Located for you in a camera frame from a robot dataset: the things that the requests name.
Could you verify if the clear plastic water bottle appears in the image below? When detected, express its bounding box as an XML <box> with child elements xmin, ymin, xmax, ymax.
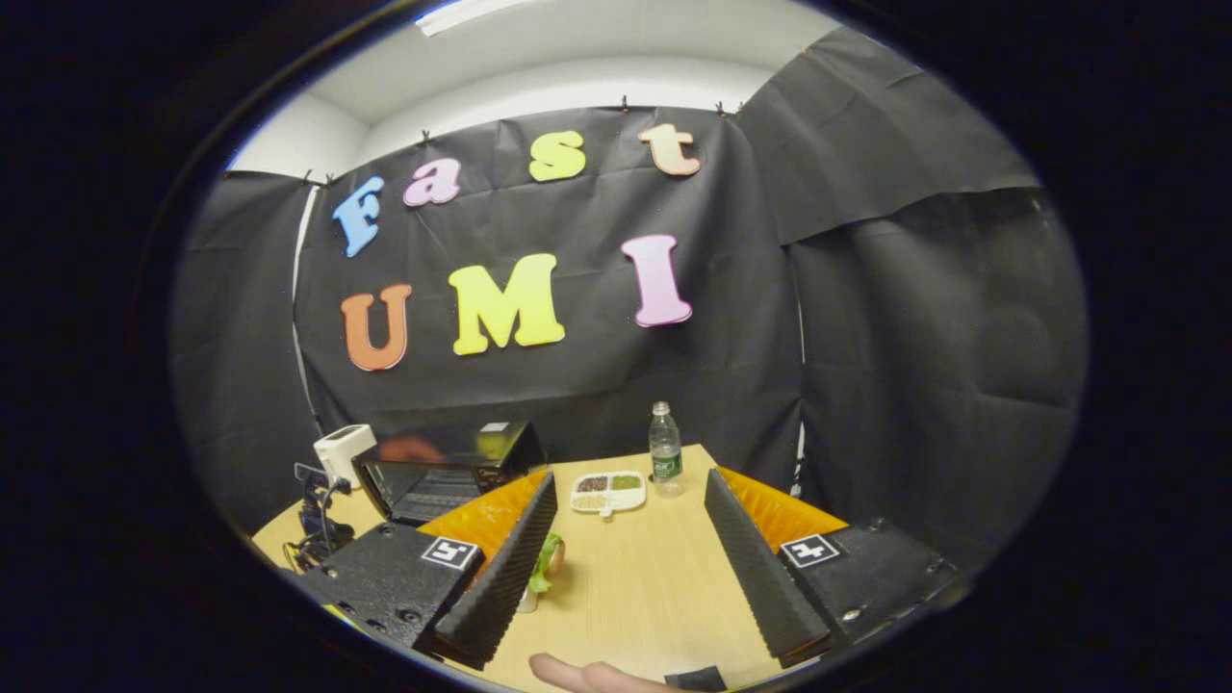
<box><xmin>648</xmin><ymin>401</ymin><xmax>685</xmax><ymax>498</ymax></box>

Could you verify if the black backdrop cloth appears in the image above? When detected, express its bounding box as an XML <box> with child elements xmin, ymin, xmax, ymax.
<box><xmin>168</xmin><ymin>24</ymin><xmax>1089</xmax><ymax>569</ymax></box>

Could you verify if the ceiling light panel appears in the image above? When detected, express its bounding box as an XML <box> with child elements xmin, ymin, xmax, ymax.
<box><xmin>414</xmin><ymin>0</ymin><xmax>526</xmax><ymax>38</ymax></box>

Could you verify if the lettuce sandwich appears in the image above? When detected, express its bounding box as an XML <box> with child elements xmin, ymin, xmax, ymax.
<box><xmin>525</xmin><ymin>532</ymin><xmax>567</xmax><ymax>596</ymax></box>

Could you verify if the white toaster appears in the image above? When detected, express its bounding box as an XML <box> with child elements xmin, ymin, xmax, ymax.
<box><xmin>313</xmin><ymin>423</ymin><xmax>378</xmax><ymax>490</ymax></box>

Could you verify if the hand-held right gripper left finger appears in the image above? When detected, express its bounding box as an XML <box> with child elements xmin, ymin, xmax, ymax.
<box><xmin>294</xmin><ymin>470</ymin><xmax>559</xmax><ymax>672</ymax></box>

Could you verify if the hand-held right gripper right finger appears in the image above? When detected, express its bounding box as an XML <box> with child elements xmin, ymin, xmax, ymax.
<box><xmin>703</xmin><ymin>467</ymin><xmax>963</xmax><ymax>670</ymax></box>

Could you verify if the black electric oven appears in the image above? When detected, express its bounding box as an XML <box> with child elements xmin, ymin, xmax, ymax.
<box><xmin>351</xmin><ymin>419</ymin><xmax>548</xmax><ymax>527</ymax></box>

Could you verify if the white divided dish of grains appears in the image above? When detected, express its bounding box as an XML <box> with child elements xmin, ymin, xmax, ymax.
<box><xmin>570</xmin><ymin>470</ymin><xmax>649</xmax><ymax>520</ymax></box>

